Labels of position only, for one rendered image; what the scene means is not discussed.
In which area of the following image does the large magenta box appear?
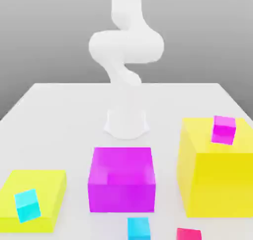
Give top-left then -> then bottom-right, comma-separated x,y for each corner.
87,147 -> 157,213

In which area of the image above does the small cyan cube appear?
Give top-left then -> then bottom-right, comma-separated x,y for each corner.
14,188 -> 42,224

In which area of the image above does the small red cube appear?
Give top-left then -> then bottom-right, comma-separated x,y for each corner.
176,227 -> 203,240

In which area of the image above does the large lime yellow box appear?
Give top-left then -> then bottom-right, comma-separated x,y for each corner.
0,169 -> 67,234

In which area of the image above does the small blue cube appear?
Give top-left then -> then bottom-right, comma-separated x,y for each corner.
126,217 -> 151,240

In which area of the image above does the small magenta cube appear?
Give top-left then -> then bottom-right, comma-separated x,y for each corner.
211,115 -> 237,146

